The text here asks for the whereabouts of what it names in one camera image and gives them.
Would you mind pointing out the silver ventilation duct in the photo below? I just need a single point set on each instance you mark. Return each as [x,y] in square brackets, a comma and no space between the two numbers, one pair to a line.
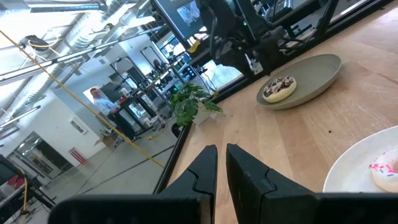
[93,31]

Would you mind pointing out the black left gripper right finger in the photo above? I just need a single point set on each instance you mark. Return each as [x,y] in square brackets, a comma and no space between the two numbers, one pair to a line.
[255,193]

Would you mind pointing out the red white striped sign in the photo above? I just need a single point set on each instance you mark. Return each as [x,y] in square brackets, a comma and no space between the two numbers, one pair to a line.
[77,155]

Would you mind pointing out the small white sprinkled donut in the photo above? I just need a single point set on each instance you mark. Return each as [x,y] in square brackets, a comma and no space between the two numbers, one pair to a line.
[387,177]

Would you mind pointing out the green potted plant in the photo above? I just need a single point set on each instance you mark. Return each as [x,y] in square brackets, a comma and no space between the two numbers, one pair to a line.
[186,105]

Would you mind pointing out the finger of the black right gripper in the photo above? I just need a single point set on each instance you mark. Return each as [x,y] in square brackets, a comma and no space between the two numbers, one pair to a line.
[266,49]
[280,46]

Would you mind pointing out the black monitor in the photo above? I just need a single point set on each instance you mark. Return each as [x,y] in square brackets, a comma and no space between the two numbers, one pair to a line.
[111,91]

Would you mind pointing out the wall picture frame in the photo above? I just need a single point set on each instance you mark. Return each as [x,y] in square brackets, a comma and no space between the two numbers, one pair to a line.
[78,125]

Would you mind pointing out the grey shallow plate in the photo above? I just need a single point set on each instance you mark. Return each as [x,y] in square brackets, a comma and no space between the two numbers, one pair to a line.
[314,77]

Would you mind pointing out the person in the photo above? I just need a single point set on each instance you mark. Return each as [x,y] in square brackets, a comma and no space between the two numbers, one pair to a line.
[158,65]
[104,105]

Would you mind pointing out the white round plate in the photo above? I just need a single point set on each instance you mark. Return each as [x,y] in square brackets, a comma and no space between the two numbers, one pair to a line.
[351,168]

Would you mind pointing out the large black screen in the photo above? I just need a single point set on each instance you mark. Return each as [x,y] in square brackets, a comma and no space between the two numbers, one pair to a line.
[177,15]

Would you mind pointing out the large chocolate drizzled donut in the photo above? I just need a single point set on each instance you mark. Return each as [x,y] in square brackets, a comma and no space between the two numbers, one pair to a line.
[278,90]

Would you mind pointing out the cardboard box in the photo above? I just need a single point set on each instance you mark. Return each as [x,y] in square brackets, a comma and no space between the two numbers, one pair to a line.
[107,140]

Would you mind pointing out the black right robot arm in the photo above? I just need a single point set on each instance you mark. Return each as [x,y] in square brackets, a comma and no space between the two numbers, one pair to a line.
[222,18]

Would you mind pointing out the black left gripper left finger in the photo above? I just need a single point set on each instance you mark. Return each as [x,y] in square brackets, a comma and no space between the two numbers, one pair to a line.
[205,177]

